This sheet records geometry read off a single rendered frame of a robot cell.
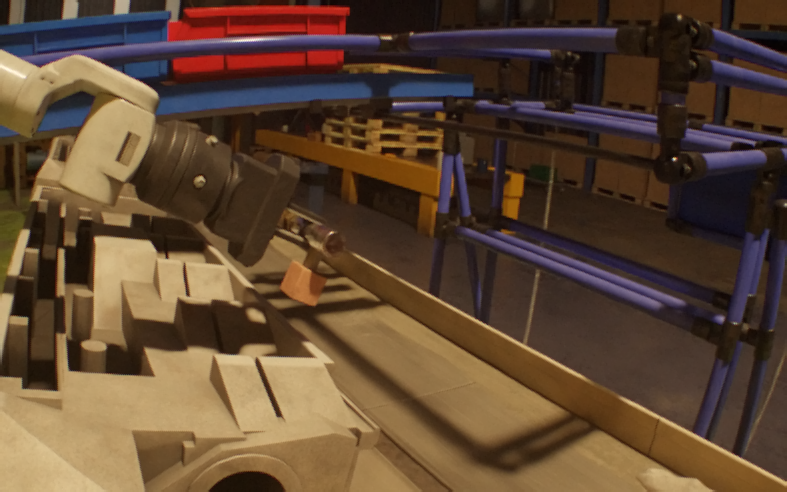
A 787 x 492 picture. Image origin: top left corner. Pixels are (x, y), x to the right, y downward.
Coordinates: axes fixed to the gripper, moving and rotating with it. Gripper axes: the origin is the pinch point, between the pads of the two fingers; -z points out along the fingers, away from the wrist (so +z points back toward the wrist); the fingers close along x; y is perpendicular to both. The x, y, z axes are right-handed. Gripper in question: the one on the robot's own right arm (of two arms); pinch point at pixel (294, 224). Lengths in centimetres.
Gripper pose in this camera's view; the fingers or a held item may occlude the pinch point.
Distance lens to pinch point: 63.5
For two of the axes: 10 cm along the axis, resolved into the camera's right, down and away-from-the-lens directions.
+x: -4.3, 9.0, 0.0
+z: -7.3, -3.5, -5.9
